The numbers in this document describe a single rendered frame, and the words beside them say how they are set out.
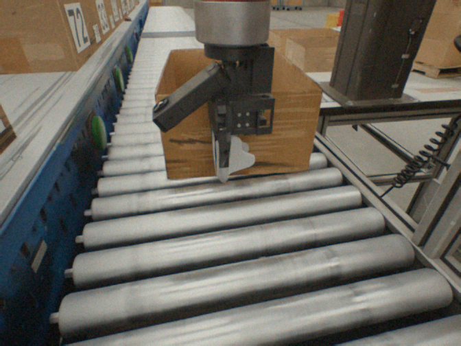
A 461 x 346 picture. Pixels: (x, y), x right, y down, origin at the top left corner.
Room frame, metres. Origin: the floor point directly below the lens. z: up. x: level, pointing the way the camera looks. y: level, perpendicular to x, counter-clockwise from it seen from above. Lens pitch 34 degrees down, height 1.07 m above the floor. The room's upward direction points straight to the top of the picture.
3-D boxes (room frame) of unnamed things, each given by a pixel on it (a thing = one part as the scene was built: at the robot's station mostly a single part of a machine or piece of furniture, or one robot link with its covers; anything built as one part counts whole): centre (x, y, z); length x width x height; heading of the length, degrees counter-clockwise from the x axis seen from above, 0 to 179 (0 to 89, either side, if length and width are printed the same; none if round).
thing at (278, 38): (1.71, -0.43, 0.80); 0.38 x 0.28 x 0.10; 98
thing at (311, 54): (1.40, -0.49, 0.80); 0.38 x 0.28 x 0.10; 96
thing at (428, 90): (1.37, -0.49, 0.74); 1.00 x 0.58 x 0.03; 9
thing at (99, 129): (0.53, 0.27, 0.81); 0.07 x 0.01 x 0.07; 12
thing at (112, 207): (0.43, 0.01, 0.72); 0.52 x 0.05 x 0.05; 102
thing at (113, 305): (0.24, -0.03, 0.72); 0.52 x 0.05 x 0.05; 102
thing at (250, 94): (0.38, -0.01, 0.95); 0.09 x 0.08 x 0.12; 102
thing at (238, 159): (0.36, -0.01, 0.84); 0.06 x 0.03 x 0.09; 102
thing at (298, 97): (0.65, 0.00, 0.83); 0.39 x 0.29 x 0.17; 6
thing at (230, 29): (0.38, 0.00, 1.03); 0.10 x 0.09 x 0.05; 12
